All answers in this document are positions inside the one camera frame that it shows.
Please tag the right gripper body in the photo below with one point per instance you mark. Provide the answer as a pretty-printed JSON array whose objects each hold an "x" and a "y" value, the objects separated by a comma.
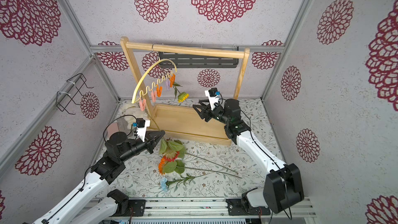
[{"x": 210, "y": 113}]

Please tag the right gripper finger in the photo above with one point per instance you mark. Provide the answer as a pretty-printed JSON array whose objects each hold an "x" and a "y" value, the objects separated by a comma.
[
  {"x": 205, "y": 103},
  {"x": 204, "y": 111}
]

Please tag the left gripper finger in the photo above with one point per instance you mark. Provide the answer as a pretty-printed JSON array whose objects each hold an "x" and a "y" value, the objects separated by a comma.
[
  {"x": 153, "y": 137},
  {"x": 150, "y": 147}
]

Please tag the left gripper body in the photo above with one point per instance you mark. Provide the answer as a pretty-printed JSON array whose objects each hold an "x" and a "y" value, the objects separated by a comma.
[{"x": 137, "y": 146}]

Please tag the yellow artificial flower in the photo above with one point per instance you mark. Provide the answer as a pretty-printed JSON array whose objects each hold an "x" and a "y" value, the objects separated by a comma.
[{"x": 181, "y": 96}]

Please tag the wooden clothes rack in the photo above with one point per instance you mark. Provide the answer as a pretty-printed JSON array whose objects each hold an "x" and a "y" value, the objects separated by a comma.
[{"x": 178, "y": 121}]

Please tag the orange clothespin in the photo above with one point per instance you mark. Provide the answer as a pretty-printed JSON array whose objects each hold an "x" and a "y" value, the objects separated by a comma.
[
  {"x": 172, "y": 80},
  {"x": 159, "y": 90}
]

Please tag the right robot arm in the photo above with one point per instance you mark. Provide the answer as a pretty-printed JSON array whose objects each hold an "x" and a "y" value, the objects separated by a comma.
[{"x": 283, "y": 186}]

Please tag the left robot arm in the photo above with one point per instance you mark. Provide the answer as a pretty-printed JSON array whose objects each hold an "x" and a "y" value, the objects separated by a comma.
[{"x": 119, "y": 149}]

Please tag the red artificial flower right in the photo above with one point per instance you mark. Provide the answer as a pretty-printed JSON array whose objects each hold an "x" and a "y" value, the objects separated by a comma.
[{"x": 171, "y": 150}]

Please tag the red artificial flower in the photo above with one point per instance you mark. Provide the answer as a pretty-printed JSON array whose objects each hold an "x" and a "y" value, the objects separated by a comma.
[
  {"x": 211, "y": 162},
  {"x": 171, "y": 150}
]

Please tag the red artificial flower left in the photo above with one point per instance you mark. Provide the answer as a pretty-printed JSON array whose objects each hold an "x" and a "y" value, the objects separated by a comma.
[{"x": 211, "y": 162}]

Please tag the orange artificial flower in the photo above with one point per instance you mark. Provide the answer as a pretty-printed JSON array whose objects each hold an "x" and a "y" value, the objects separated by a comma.
[{"x": 177, "y": 166}]

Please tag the white plush toy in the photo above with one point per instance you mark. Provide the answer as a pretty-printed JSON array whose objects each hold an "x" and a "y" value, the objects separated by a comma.
[{"x": 127, "y": 110}]

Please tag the purple clothespin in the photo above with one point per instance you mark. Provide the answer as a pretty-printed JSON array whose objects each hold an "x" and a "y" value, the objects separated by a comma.
[{"x": 167, "y": 84}]

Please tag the blue artificial flower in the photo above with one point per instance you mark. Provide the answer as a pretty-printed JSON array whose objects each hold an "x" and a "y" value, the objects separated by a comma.
[{"x": 165, "y": 184}]

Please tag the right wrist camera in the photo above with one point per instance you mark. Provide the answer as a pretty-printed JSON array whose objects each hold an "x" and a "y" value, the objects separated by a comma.
[{"x": 214, "y": 97}]

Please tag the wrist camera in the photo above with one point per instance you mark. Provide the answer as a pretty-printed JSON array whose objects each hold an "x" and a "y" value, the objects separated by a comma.
[
  {"x": 214, "y": 97},
  {"x": 140, "y": 127}
]

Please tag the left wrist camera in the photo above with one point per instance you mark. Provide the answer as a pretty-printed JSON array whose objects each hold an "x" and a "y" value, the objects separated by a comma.
[{"x": 140, "y": 127}]

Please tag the dark slotted wall shelf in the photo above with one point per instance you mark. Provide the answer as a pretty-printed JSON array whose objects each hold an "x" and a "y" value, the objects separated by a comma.
[{"x": 193, "y": 61}]

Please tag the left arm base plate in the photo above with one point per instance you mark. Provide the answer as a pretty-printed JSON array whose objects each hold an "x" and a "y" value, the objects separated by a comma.
[{"x": 132, "y": 207}]

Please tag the black wire wall rack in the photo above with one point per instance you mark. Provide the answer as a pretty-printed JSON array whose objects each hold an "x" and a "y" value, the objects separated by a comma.
[{"x": 74, "y": 88}]

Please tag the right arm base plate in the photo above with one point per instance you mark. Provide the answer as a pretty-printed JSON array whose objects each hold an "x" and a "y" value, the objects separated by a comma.
[{"x": 241, "y": 207}]

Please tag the aluminium front rail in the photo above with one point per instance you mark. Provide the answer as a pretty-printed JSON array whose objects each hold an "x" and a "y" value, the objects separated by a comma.
[{"x": 173, "y": 208}]

